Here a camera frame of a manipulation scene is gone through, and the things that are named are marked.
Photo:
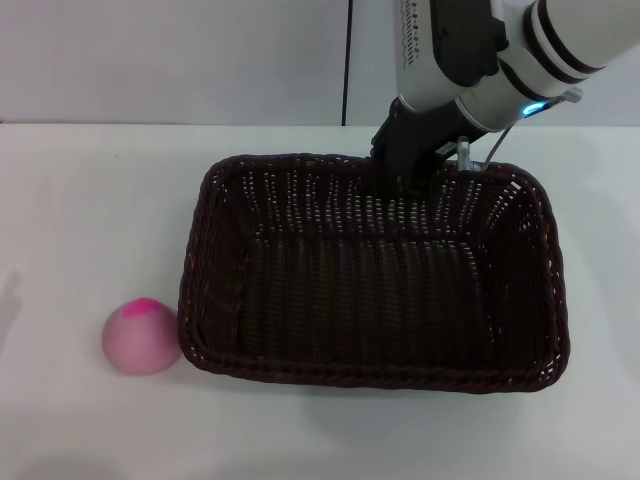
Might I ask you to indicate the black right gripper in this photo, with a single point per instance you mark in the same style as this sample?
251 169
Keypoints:
415 137

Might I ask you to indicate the dark brown wicker basket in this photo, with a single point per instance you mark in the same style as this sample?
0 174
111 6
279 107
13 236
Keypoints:
360 300

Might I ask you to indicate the pink peach toy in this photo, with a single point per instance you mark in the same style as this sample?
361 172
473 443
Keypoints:
140 340

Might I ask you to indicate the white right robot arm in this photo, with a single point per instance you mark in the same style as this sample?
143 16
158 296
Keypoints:
565 35

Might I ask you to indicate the white vented wrist camera housing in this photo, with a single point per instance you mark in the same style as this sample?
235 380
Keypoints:
415 55

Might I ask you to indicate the black vertical wall strip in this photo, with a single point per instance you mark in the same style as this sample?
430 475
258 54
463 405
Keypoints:
347 60

